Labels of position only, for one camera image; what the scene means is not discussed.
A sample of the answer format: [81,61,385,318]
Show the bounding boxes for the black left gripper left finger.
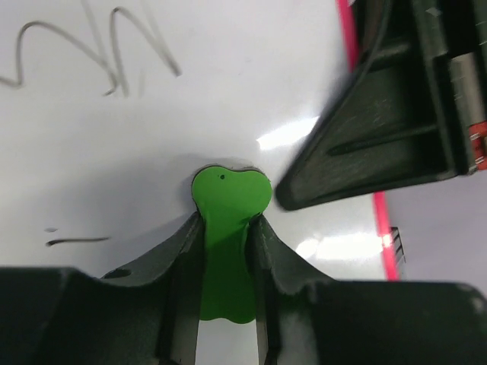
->
[1,214,205,364]

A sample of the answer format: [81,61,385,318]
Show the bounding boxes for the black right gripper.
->
[275,1,486,211]

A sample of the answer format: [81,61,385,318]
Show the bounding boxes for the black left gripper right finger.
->
[247,217,486,364]

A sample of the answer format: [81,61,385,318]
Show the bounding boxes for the green whiteboard eraser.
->
[191,165,272,324]

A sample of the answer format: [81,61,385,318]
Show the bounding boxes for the red framed whiteboard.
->
[0,0,487,365]

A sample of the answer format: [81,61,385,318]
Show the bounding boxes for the metal wire whiteboard stand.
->
[391,227,406,266]

